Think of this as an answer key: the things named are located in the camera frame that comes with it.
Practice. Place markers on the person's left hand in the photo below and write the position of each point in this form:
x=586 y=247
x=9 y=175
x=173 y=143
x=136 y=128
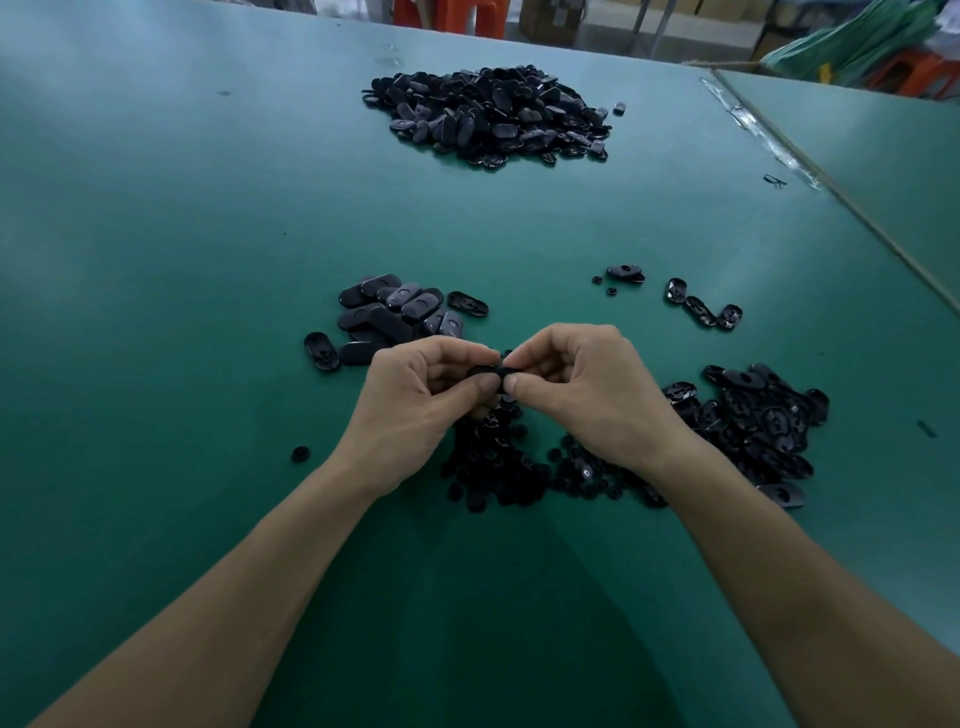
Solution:
x=402 y=413

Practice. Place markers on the person's right hand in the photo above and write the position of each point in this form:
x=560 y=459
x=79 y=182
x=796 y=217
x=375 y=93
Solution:
x=608 y=390

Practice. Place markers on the pile of small black buttons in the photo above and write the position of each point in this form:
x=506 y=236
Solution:
x=495 y=465

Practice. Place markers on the lone black ring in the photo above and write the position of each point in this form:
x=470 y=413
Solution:
x=300 y=453

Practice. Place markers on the pile of black oval shells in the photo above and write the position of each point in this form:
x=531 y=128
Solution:
x=765 y=420

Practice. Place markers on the person's right forearm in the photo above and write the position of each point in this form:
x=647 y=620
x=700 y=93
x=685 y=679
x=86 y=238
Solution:
x=825 y=600

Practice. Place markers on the person's left forearm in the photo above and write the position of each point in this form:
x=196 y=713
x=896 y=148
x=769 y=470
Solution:
x=203 y=623

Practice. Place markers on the small black plastic scrap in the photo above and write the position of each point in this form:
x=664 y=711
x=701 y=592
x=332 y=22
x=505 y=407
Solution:
x=774 y=182

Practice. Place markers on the small open cardboard box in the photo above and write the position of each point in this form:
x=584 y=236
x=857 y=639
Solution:
x=554 y=18

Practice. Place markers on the red plastic stool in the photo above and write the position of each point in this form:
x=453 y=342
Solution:
x=411 y=11
x=473 y=15
x=915 y=71

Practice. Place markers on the green striped bag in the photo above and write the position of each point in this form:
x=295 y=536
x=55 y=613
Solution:
x=848 y=42

